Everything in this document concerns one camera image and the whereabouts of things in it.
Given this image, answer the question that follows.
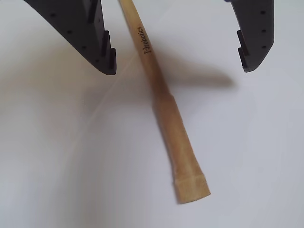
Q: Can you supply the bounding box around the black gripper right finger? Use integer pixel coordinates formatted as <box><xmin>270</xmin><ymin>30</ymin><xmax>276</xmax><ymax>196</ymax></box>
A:
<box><xmin>224</xmin><ymin>0</ymin><xmax>275</xmax><ymax>73</ymax></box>

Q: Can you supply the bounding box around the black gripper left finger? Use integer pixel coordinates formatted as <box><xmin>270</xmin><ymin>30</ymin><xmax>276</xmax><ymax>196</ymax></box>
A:
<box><xmin>23</xmin><ymin>0</ymin><xmax>117</xmax><ymax>76</ymax></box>

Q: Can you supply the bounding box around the wooden pen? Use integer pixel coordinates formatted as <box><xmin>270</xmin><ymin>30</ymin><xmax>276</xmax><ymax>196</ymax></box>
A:
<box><xmin>118</xmin><ymin>0</ymin><xmax>212</xmax><ymax>205</ymax></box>

